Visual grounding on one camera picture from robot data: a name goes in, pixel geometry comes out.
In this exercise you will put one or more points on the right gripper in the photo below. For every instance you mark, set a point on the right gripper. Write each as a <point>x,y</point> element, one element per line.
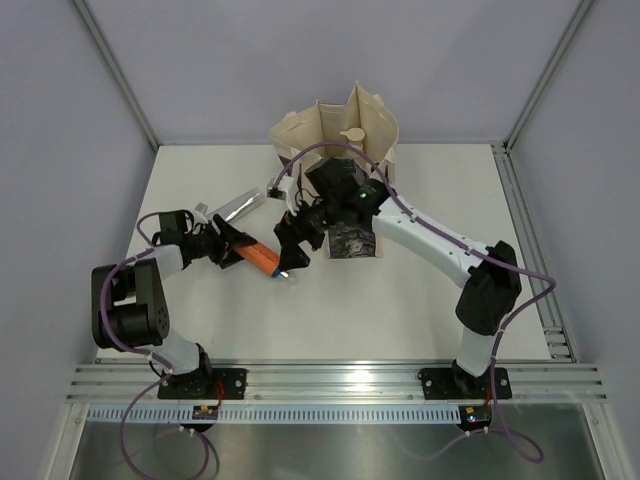
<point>288,234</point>

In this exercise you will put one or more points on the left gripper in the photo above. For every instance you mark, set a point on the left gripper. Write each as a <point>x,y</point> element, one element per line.
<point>228,239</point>

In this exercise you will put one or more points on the small orange bottle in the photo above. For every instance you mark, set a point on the small orange bottle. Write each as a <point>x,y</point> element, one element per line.
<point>264,259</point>

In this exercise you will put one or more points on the cream canvas tote bag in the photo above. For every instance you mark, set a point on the cream canvas tote bag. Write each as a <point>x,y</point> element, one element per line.
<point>345,150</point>

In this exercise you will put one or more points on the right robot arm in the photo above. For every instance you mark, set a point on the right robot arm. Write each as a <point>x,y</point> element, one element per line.
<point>485,275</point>

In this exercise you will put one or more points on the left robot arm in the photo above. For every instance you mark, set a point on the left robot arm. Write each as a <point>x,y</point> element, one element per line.
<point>130,311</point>

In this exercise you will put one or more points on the beige pump bottle in bag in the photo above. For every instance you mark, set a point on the beige pump bottle in bag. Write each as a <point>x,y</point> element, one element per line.
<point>354,136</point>

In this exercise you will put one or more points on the silver squeeze tube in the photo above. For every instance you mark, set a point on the silver squeeze tube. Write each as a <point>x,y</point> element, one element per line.
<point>239,206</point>

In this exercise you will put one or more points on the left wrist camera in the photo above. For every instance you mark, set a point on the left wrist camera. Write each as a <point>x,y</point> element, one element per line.
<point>199,218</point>

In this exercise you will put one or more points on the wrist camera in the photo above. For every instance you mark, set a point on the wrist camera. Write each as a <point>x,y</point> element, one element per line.
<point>285,190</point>
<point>199,218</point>

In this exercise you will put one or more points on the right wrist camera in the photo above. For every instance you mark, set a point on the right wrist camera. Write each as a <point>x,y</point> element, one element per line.
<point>285,190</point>

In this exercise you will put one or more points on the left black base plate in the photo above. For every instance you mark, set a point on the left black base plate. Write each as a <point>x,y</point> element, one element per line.
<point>229,383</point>

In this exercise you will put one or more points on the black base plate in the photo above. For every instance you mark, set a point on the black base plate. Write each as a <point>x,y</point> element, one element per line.
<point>453,383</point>
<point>229,383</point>

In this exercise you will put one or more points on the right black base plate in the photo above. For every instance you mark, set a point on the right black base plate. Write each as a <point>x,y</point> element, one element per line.
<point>453,383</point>

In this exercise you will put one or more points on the aluminium mounting rail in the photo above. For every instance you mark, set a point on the aluminium mounting rail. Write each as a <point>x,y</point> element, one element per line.
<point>344,383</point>

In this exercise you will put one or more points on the white slotted cable duct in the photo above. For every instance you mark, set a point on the white slotted cable duct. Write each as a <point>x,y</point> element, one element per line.
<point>297,414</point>

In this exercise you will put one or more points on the aluminium frame post right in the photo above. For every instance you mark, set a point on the aluminium frame post right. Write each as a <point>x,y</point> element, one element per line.
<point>558,55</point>

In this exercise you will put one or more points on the aluminium frame post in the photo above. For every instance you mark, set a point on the aluminium frame post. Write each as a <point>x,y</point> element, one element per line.
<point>558,55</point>
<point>98,38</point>

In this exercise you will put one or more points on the aluminium frame post left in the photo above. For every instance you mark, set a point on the aluminium frame post left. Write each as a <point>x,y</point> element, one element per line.
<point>98,38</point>

